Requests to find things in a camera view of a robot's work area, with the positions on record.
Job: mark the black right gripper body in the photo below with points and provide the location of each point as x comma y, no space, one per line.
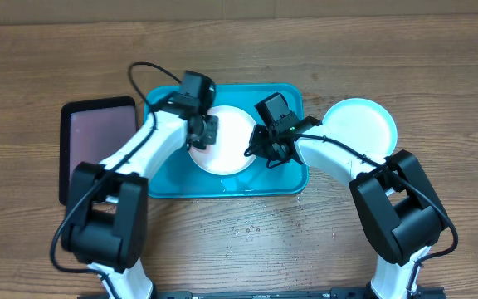
265,149

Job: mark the white plate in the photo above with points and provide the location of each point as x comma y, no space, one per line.
226,156

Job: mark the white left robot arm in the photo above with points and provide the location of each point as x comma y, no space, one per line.
105,225

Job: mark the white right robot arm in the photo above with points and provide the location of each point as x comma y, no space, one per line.
399,210

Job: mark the black tray with pink water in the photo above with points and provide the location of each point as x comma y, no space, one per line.
92,130

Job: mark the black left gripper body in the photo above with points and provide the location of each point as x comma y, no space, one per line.
211,132

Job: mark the light blue plate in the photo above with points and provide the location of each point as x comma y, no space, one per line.
363,124

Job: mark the teal plastic tray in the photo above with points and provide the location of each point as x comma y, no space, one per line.
179,177

